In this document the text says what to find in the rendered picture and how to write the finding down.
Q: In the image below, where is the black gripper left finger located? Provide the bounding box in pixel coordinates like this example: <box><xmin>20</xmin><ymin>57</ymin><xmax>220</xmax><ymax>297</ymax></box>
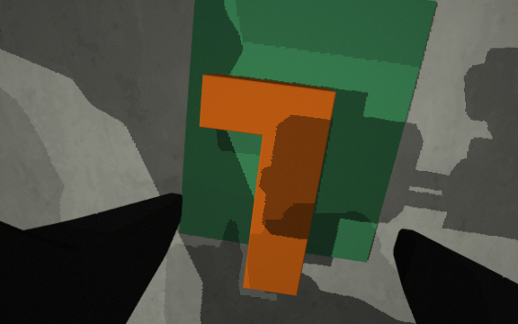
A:
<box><xmin>0</xmin><ymin>193</ymin><xmax>183</xmax><ymax>324</ymax></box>

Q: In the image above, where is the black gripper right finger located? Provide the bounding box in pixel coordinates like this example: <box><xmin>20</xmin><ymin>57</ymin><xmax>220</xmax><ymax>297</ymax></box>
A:
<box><xmin>393</xmin><ymin>229</ymin><xmax>518</xmax><ymax>324</ymax></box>

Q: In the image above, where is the green flat mat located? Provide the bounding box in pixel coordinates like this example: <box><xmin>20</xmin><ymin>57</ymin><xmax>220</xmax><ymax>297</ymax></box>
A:
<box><xmin>179</xmin><ymin>0</ymin><xmax>437</xmax><ymax>262</ymax></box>

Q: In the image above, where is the orange l-shaped part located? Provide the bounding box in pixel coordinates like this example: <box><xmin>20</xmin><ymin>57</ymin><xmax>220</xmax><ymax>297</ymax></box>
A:
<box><xmin>200</xmin><ymin>74</ymin><xmax>336</xmax><ymax>296</ymax></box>

